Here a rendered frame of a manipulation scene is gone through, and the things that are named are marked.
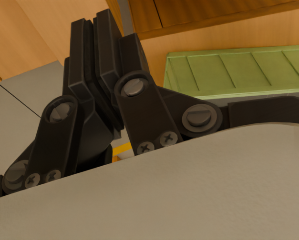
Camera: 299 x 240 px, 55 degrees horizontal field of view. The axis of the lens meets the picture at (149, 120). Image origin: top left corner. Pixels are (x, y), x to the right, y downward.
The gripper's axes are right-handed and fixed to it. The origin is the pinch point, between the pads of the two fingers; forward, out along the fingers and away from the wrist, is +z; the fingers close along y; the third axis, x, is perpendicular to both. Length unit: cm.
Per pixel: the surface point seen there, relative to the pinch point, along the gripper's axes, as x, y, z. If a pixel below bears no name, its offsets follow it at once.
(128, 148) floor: -181, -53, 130
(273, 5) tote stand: -40, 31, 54
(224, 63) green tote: -44, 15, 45
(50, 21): -16.2, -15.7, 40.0
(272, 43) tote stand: -48, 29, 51
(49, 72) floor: -87, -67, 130
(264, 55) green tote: -48, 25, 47
